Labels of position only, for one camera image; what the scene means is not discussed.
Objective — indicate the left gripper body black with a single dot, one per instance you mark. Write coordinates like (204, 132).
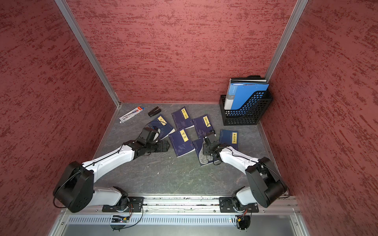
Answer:
(156, 146)

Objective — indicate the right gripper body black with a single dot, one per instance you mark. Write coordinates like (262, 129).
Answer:
(207, 149)

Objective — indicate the grey knitted cloth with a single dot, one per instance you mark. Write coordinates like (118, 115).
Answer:
(204, 159)

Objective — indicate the blue book Hanfeizi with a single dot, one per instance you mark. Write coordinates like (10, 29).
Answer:
(197, 143)

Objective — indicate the blue book Zhuangzi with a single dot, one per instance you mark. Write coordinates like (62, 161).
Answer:
(163, 126)

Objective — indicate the blue book Shijing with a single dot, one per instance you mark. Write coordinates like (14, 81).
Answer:
(181, 143)

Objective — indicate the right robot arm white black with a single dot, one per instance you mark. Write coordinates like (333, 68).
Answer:
(265, 184)

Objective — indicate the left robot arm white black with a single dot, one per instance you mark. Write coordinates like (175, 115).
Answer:
(76, 188)

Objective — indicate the blue book Mengxi Bitan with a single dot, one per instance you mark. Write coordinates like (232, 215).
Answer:
(229, 138)

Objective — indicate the blue book Yuewei notes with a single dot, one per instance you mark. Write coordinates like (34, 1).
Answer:
(203, 126)

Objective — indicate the blue book Tang poems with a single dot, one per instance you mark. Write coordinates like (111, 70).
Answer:
(182, 119)

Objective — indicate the black stapler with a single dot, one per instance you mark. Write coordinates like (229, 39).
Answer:
(154, 111)

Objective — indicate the white red pen package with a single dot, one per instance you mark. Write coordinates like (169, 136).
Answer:
(131, 114)

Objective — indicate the black mesh file holder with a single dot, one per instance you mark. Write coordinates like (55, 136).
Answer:
(251, 111)

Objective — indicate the blue folder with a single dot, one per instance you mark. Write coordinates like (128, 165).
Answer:
(239, 93)

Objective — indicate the dark folders behind blue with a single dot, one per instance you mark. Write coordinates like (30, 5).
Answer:
(253, 79)

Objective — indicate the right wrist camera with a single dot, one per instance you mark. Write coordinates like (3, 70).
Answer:
(211, 137)

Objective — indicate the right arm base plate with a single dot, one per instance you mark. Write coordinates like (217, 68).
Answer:
(232, 205)

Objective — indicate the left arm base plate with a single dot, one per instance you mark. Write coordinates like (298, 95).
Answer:
(129, 204)

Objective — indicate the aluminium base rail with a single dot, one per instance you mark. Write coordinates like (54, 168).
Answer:
(190, 210)

